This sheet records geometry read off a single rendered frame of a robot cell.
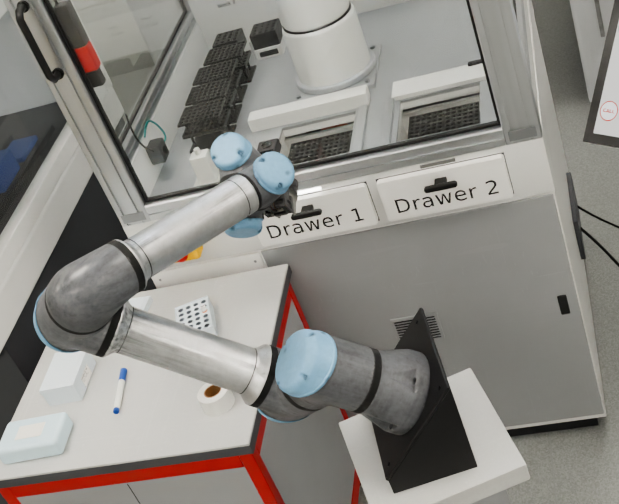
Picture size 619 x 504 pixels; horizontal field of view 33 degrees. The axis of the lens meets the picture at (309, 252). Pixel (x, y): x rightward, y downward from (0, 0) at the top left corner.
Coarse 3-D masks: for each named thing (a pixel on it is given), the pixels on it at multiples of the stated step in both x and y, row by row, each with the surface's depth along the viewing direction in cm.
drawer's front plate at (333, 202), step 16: (320, 192) 240; (336, 192) 238; (352, 192) 237; (368, 192) 238; (320, 208) 241; (336, 208) 240; (352, 208) 240; (368, 208) 239; (272, 224) 245; (288, 224) 245; (304, 224) 244; (320, 224) 244; (336, 224) 243; (352, 224) 243; (368, 224) 242; (272, 240) 248; (288, 240) 248
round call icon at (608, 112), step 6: (606, 102) 212; (612, 102) 211; (618, 102) 210; (600, 108) 213; (606, 108) 212; (612, 108) 211; (618, 108) 210; (600, 114) 213; (606, 114) 212; (612, 114) 211; (600, 120) 213; (606, 120) 212; (612, 120) 211
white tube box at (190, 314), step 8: (184, 304) 245; (192, 304) 245; (200, 304) 244; (208, 304) 242; (176, 312) 244; (184, 312) 243; (192, 312) 242; (200, 312) 241; (208, 312) 240; (176, 320) 241; (184, 320) 241; (192, 320) 240; (200, 320) 239; (208, 320) 239; (200, 328) 237; (208, 328) 235; (216, 328) 239
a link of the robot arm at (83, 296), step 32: (256, 160) 184; (288, 160) 185; (224, 192) 179; (256, 192) 182; (160, 224) 173; (192, 224) 174; (224, 224) 178; (96, 256) 166; (128, 256) 166; (160, 256) 170; (64, 288) 165; (96, 288) 164; (128, 288) 166; (64, 320) 167; (96, 320) 167
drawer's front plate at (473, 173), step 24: (432, 168) 232; (456, 168) 230; (480, 168) 229; (504, 168) 228; (384, 192) 236; (408, 192) 235; (432, 192) 235; (480, 192) 233; (504, 192) 232; (408, 216) 239
